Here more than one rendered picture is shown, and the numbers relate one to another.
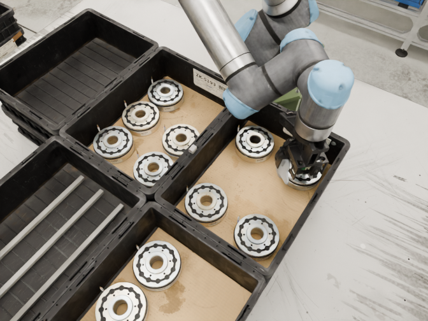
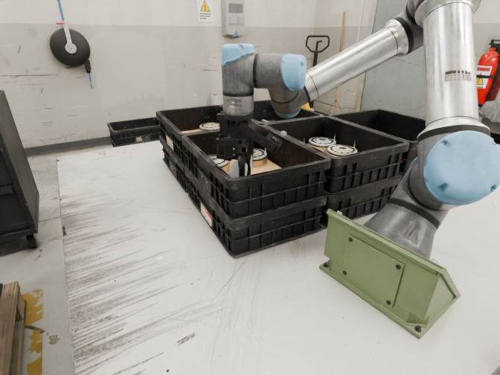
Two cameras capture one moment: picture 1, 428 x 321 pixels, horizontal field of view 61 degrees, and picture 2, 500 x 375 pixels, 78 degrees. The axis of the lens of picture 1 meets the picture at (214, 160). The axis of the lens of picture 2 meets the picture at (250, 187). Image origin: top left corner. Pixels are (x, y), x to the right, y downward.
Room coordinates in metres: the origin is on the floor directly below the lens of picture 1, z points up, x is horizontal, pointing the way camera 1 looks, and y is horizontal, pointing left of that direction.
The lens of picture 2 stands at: (0.86, -0.85, 1.22)
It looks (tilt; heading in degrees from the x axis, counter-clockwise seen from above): 26 degrees down; 120
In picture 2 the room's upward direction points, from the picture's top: straight up
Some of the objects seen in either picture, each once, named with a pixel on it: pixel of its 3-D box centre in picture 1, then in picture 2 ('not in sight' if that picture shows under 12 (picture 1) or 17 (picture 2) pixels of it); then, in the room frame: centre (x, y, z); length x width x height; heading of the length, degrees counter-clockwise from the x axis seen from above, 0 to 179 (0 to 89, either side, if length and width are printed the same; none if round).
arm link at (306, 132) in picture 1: (315, 121); (237, 104); (0.46, -0.20, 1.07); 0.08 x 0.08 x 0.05
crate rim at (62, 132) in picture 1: (156, 112); (329, 136); (0.60, 0.15, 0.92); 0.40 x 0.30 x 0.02; 147
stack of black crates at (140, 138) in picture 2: not in sight; (140, 150); (-1.10, 0.80, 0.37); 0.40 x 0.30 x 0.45; 60
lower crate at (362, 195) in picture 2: not in sight; (324, 178); (0.60, 0.15, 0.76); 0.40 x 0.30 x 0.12; 147
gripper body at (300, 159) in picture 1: (306, 148); (236, 135); (0.45, -0.20, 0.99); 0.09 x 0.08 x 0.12; 15
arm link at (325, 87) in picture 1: (325, 93); (239, 70); (0.46, -0.20, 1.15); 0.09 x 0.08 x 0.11; 14
